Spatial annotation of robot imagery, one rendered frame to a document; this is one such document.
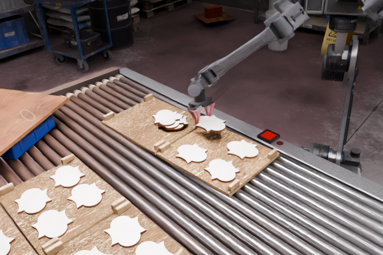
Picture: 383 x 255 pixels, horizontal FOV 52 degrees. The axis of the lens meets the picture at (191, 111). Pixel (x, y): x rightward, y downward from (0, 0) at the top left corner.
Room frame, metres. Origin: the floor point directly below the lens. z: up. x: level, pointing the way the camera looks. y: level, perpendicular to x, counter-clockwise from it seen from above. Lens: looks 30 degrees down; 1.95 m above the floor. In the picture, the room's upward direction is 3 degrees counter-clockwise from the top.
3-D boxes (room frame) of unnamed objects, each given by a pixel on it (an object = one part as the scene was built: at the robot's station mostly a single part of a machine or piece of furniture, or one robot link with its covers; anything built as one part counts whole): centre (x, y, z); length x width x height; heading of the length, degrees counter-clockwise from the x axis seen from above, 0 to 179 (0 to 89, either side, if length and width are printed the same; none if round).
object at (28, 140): (1.61, 0.89, 0.97); 0.31 x 0.31 x 0.10; 71
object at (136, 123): (1.68, 0.19, 0.93); 0.41 x 0.35 x 0.02; 45
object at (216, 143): (1.38, -0.11, 0.93); 0.41 x 0.35 x 0.02; 45
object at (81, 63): (4.84, 1.44, 0.46); 0.79 x 0.62 x 0.91; 48
